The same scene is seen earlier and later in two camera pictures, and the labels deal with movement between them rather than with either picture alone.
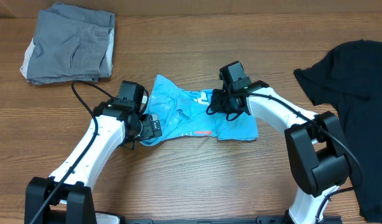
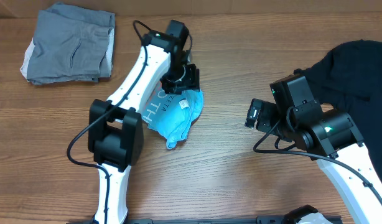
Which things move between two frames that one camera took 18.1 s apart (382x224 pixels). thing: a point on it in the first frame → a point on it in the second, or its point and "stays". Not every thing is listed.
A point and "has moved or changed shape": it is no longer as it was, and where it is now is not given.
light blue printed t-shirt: x=183 y=112 has moved or changed shape
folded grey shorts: x=70 y=43 stays
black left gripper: x=149 y=129 → x=191 y=79
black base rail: x=268 y=219 stays
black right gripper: x=215 y=104 → x=269 y=111
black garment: x=353 y=80 stays
